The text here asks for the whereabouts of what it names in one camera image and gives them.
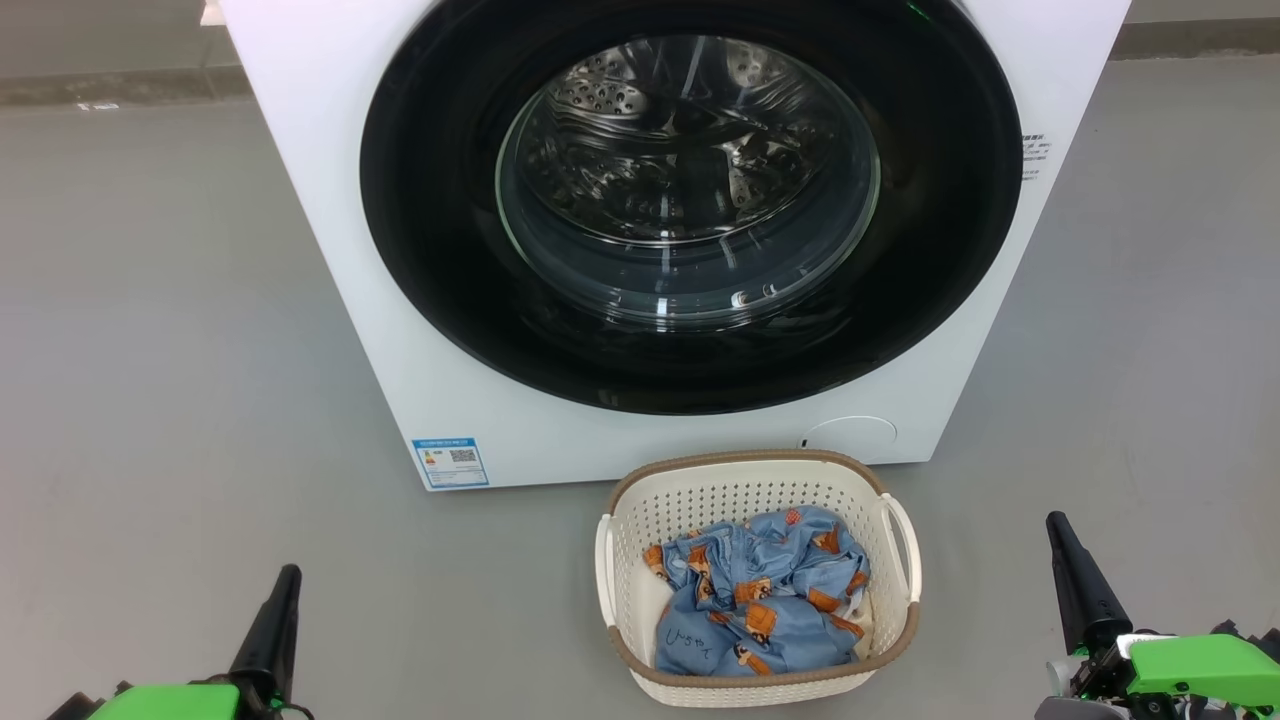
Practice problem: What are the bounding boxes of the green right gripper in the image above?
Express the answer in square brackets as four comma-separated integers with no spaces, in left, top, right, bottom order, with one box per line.
[1035,512,1280,720]

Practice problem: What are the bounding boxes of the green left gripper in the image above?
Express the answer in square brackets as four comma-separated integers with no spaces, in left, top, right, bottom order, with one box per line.
[45,565,313,720]

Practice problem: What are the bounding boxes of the black round glass washer door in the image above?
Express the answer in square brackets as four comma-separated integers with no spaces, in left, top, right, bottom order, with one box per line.
[358,0,1024,416]

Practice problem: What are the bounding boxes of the white front-load washing machine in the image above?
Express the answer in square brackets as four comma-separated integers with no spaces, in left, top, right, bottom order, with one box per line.
[200,0,1134,493]

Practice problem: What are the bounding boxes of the stainless steel washer drum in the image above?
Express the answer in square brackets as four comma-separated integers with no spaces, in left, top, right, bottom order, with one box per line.
[497,35,883,331]

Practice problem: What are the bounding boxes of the blue energy label sticker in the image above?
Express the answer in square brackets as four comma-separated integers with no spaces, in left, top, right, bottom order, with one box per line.
[411,436,490,491]

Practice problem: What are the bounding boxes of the round white filter cover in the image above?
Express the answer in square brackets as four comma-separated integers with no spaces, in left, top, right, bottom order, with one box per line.
[800,416,898,466]

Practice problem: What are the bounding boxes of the cream perforated plastic laundry basket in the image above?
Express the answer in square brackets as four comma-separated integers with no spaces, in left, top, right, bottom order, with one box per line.
[595,449,923,709]

